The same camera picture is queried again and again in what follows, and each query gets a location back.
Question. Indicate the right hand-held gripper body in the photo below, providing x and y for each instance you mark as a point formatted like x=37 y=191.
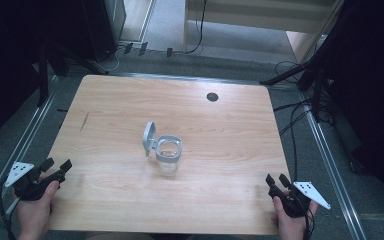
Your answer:
x=298 y=203

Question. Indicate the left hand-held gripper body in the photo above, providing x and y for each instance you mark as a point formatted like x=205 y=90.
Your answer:
x=26 y=188

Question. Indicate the clear jar with grey lid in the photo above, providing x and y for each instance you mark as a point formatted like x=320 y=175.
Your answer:
x=166 y=151

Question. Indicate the person's right hand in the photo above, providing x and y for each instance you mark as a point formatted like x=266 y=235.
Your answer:
x=291 y=226

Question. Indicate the person's left hand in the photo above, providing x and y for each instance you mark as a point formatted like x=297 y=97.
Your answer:
x=35 y=213

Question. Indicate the black upright stand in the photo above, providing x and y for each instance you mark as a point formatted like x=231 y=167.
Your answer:
x=43 y=76

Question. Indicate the black tripod leg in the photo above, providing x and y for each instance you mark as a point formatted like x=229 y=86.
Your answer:
x=80 y=61

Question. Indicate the black slanted stand leg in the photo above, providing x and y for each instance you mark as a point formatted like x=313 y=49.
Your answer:
x=286 y=75

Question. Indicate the dark curtain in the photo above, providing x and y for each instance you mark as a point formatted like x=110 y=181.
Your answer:
x=373 y=83
x=3 y=66

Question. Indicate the black cabinet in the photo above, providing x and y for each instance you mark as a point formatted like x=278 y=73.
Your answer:
x=103 y=26

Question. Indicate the metal floor rail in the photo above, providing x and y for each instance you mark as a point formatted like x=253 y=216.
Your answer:
x=20 y=150
x=333 y=173

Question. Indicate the white furniture frame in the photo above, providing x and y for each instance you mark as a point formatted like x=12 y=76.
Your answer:
x=263 y=15

